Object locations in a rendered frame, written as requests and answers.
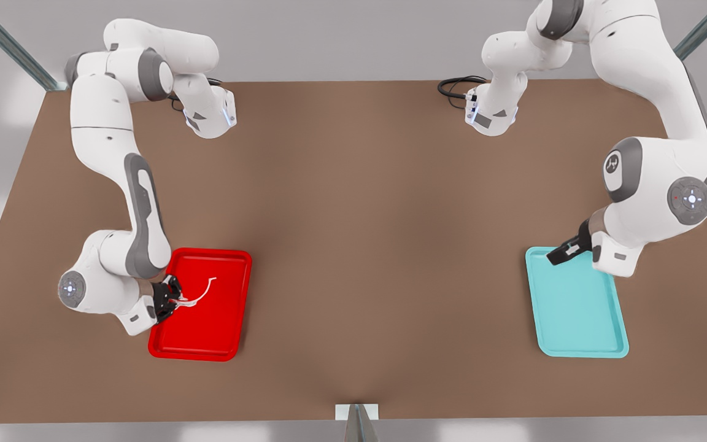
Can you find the red tray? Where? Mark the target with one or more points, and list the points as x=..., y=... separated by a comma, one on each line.
x=212, y=325

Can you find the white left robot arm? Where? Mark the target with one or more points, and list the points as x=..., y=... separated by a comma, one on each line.
x=654, y=61

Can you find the white drainage pipe clamp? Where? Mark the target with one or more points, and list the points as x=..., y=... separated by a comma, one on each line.
x=201, y=293

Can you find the light blue tray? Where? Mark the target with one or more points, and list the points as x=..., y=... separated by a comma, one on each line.
x=577, y=313

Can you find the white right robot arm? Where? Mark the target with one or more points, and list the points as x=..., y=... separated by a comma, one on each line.
x=105, y=123

